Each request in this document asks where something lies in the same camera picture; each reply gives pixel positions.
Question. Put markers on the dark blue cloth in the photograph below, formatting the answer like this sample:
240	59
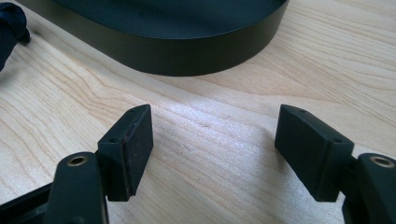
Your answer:
11	28

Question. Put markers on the black oval tray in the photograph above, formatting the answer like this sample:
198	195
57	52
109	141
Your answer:
174	34

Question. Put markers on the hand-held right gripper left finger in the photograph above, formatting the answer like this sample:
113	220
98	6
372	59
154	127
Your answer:
127	155

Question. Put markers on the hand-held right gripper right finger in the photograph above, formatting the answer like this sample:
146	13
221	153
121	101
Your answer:
314	155

